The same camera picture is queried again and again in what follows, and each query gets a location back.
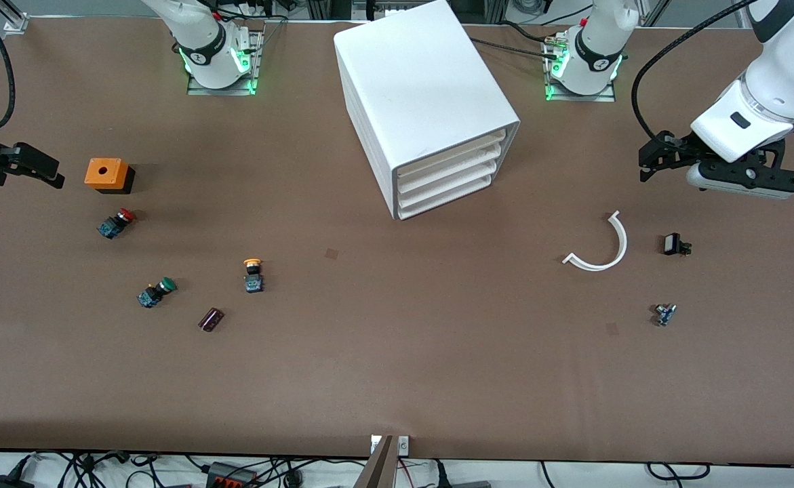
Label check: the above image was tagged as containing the green push button switch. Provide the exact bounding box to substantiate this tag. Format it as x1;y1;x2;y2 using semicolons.
137;276;178;310

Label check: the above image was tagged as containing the white plastic drawer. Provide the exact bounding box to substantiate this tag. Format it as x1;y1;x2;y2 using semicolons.
398;174;494;220
397;160;496;206
395;130;506;180
397;144;504;193

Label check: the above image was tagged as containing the brown wooden post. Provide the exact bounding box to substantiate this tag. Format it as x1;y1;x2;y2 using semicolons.
354;434;398;488

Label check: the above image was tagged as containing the black orange power strip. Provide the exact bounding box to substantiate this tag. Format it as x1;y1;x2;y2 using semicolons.
206;461;257;488

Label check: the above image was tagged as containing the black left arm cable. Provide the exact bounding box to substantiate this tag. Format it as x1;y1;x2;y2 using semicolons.
631;0;758;144

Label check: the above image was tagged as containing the orange button enclosure box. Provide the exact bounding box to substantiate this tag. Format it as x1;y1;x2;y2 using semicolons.
84;157;136;195

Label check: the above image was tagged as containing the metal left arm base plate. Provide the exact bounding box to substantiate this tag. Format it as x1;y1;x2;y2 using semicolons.
543;37;618;104

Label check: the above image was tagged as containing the black cable behind cabinet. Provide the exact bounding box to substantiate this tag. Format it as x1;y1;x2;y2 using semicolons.
470;37;561;62

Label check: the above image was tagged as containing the red push button switch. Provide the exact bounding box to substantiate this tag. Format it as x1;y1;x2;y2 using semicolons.
96;208;138;240

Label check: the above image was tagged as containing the white drawer cabinet shell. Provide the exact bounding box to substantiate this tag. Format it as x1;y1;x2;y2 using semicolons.
333;0;521;222

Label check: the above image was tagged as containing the white metal bracket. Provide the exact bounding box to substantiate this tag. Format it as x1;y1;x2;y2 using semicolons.
369;434;411;455

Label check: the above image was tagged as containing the white curved plastic clip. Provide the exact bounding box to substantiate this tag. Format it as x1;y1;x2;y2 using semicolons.
562;210;629;272

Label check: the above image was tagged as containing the aluminium frame profile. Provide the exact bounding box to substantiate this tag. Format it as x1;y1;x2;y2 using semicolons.
2;0;31;36

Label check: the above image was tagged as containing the yellow push button switch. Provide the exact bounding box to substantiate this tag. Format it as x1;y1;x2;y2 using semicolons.
243;258;265;294

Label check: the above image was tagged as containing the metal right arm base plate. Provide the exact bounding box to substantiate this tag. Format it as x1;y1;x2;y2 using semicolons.
186;28;264;97

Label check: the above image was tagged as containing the black rectangular white-faced switch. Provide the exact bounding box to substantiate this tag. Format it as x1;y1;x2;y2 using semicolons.
663;232;693;258

